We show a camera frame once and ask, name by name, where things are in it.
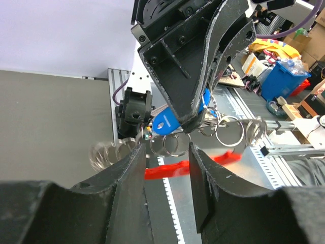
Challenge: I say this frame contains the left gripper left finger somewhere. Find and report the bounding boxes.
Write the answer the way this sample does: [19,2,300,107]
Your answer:
[68,145,154,243]

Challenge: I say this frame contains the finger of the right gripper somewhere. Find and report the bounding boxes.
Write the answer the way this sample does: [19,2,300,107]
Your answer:
[203,0,256,107]
[138,17,211,134]

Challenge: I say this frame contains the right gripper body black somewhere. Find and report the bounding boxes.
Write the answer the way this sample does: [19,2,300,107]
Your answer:
[131,1,223,51]

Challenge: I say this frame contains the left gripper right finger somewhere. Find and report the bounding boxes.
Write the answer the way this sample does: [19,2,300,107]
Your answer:
[189,143,275,243]

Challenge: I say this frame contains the blue key fob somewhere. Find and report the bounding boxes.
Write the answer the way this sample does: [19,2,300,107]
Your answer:
[153,87,212,136]

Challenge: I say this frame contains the red handled metal key holder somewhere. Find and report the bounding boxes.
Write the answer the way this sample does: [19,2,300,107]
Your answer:
[145,150,242,180]

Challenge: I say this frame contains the metal keyring cluster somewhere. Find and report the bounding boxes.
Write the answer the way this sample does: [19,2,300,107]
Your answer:
[89,104,267,172]

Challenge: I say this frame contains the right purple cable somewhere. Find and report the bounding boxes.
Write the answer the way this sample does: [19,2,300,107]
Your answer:
[255,0,325,39]

